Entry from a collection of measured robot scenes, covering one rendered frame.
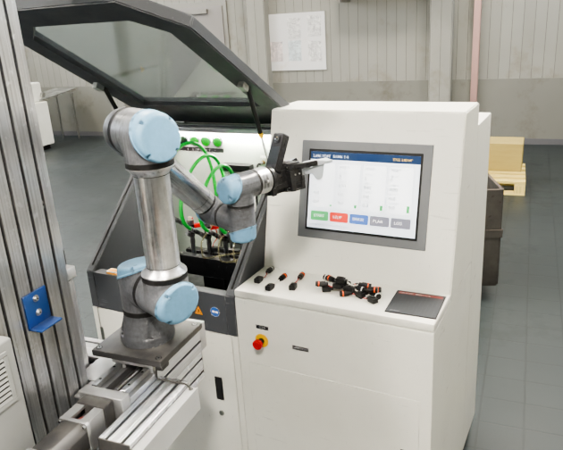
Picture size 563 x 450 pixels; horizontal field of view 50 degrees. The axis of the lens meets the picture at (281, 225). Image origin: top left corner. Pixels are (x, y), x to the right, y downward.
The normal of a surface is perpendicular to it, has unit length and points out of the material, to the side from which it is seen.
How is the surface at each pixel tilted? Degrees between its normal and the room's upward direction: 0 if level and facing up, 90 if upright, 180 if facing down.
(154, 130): 82
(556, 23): 90
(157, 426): 0
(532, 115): 90
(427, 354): 90
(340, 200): 76
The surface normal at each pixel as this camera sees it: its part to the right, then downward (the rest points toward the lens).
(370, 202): -0.46, 0.08
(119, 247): 0.89, 0.10
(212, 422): -0.46, 0.32
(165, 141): 0.66, 0.07
